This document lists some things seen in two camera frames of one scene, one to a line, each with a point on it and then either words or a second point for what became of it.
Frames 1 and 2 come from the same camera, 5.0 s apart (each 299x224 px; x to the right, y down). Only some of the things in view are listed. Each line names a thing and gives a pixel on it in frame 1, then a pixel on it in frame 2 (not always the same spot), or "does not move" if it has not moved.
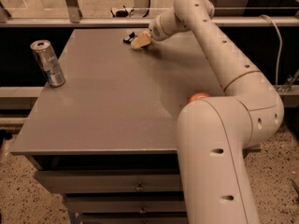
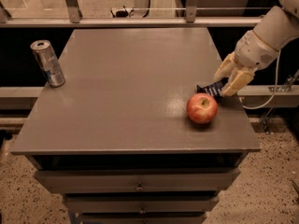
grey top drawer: x=110 y=181 does not move
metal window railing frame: x=76 y=20 does not move
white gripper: x=157 y=32 → x=253 y=52
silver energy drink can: x=48 y=63 does not move
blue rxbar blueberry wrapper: x=128 y=39 → x=215 y=89
